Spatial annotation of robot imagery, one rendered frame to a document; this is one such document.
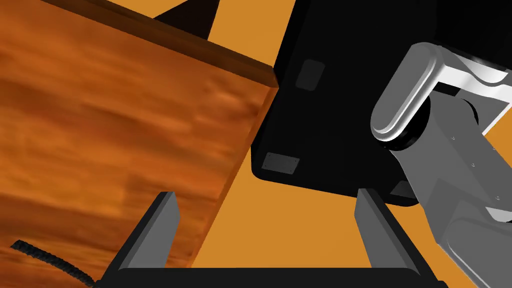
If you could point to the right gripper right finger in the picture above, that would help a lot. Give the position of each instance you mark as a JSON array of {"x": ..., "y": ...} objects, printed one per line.
[{"x": 382, "y": 240}]

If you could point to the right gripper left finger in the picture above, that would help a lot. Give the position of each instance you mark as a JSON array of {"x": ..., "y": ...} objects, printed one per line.
[{"x": 154, "y": 240}]

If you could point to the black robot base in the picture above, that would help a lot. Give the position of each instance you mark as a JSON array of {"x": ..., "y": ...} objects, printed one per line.
[{"x": 340, "y": 120}]

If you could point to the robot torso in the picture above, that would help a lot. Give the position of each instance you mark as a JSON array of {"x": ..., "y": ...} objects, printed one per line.
[{"x": 448, "y": 168}]

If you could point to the black curved bar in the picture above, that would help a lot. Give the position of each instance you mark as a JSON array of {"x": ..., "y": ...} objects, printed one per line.
[{"x": 52, "y": 259}]

